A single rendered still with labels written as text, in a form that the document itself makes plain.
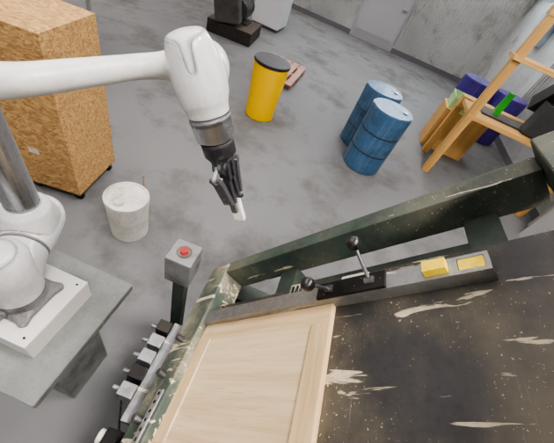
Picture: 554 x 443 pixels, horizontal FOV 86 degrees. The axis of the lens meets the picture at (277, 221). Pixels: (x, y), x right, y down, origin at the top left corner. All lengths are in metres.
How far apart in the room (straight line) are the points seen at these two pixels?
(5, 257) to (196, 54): 0.85
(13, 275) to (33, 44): 1.34
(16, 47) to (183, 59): 1.71
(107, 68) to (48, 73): 0.11
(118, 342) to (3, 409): 0.55
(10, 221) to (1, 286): 0.21
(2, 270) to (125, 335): 1.15
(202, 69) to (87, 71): 0.26
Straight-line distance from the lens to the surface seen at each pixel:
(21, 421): 2.18
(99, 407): 2.10
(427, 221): 0.95
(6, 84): 0.77
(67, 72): 0.76
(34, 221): 1.27
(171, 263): 1.35
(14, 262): 1.19
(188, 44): 0.62
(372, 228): 0.96
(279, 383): 0.85
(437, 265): 0.75
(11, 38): 2.26
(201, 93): 0.62
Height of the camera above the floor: 2.04
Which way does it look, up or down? 45 degrees down
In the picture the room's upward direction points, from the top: 24 degrees clockwise
